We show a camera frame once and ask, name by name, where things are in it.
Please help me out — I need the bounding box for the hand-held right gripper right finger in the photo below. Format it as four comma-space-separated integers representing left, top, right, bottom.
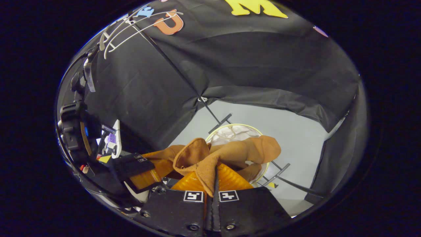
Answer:
212, 163, 291, 237

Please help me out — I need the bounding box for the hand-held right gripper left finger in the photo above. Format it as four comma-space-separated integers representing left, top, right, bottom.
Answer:
141, 171, 208, 237

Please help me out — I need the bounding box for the brown shirt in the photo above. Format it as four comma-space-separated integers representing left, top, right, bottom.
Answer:
141, 135, 282, 198

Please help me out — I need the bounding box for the white laundry hamper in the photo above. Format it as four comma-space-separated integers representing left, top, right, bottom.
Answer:
205, 123, 271, 185

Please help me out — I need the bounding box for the black clothes rack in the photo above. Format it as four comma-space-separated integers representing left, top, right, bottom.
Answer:
127, 16, 326, 199

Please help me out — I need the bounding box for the white clothes hanger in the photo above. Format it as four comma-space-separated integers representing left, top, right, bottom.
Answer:
99, 9, 171, 51
104, 12, 185, 60

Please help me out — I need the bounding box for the white and purple object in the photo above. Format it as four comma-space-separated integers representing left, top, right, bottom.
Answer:
97, 119, 122, 159

